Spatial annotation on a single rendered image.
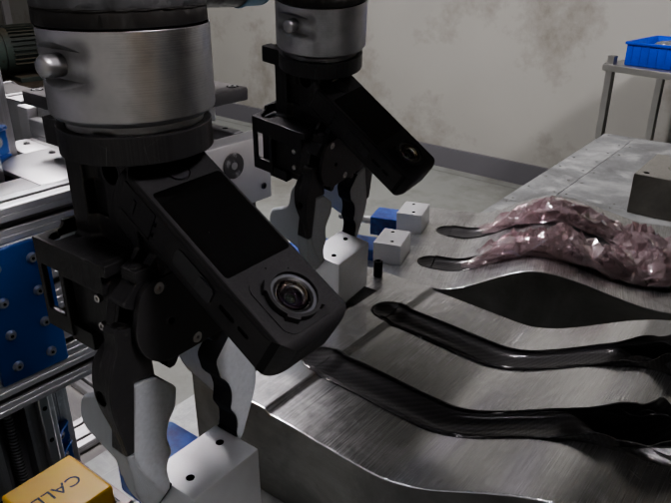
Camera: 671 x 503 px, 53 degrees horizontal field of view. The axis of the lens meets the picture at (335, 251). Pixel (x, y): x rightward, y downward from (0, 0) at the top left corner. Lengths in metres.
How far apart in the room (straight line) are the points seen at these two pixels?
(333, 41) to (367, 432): 0.31
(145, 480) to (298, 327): 0.14
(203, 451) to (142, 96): 0.21
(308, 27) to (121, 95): 0.28
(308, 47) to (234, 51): 4.60
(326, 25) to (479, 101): 3.39
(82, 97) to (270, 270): 0.11
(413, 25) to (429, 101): 0.44
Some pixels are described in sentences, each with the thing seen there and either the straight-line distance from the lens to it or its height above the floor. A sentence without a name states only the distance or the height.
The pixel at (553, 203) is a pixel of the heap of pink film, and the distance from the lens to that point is 0.92.
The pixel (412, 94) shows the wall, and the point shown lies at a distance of 4.14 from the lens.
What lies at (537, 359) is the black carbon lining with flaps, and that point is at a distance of 0.63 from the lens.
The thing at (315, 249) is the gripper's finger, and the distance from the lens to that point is 0.63.
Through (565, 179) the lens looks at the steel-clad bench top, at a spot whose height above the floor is 0.80.
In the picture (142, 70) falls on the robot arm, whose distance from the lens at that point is 0.29.
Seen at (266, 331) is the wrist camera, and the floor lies 1.08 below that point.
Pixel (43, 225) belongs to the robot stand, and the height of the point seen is 0.91.
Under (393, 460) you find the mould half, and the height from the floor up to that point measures 0.88.
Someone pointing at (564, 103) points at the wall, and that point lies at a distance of 3.71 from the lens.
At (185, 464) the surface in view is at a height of 0.96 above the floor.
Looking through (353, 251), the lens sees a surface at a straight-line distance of 0.66.
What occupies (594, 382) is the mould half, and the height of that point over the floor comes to 0.92.
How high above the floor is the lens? 1.23
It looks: 25 degrees down
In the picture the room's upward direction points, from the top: straight up
